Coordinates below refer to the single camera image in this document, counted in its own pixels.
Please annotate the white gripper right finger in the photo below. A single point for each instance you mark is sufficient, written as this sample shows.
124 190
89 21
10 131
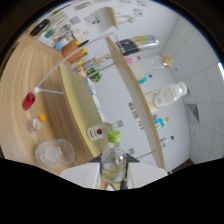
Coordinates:
146 172

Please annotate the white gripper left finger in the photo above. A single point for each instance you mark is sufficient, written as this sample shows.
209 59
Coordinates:
83 173

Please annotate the clear bottle green cap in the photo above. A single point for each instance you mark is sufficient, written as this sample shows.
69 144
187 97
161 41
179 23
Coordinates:
114 161

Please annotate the clear bottle orange cap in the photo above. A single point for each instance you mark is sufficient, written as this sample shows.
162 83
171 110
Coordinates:
35 124

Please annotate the small red liquid bottle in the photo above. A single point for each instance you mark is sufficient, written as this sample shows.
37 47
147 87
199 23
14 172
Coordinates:
28 101

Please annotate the blue ice cream cup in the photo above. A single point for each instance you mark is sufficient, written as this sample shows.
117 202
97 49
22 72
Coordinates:
91 86

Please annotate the clear glass with ice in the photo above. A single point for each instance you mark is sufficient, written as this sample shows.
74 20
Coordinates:
53 154

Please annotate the small clear bottle blue cap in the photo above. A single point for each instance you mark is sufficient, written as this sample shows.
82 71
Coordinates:
165 142

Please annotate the brown door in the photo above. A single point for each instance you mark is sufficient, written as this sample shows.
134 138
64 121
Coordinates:
182 165

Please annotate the clear bottle red label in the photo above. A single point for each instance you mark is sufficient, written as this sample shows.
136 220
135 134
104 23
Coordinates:
98 131

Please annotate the light blue bottle yellow cap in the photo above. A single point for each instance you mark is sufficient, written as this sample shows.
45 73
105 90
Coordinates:
160 123

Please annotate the white bowl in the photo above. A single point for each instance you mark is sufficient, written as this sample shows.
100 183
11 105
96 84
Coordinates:
96 101

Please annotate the white two-tier wooden shelf rack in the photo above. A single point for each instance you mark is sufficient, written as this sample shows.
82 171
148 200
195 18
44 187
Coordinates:
133 100

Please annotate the ceiling air vent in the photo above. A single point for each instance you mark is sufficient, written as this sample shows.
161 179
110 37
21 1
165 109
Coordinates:
194 112

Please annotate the large white milk bottle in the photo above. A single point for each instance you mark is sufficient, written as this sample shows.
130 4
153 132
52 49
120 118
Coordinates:
165 98

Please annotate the small teal bottle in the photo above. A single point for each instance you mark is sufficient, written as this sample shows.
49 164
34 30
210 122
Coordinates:
144 79

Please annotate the green potted plant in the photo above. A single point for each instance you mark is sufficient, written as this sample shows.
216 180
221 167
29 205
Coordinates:
94 75

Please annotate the large glass jar wooden lid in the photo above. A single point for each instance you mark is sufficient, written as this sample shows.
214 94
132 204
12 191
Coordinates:
150 66

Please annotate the small pink bottle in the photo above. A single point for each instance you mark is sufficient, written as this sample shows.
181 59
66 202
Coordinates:
130 60

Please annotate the orange pot with utensils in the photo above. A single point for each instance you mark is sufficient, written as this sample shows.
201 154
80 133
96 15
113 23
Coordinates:
71 50

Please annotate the large black silver can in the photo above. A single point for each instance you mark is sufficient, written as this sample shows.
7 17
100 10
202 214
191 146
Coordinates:
136 45

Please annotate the white tray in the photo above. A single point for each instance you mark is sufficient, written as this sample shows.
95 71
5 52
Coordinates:
46 38

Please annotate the black bag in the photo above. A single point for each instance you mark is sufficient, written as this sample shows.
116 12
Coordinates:
39 27

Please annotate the white figurine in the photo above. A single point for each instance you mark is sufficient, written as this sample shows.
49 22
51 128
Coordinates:
126 19

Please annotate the wooden wall shelf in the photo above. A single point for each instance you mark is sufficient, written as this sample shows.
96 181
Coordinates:
109 16

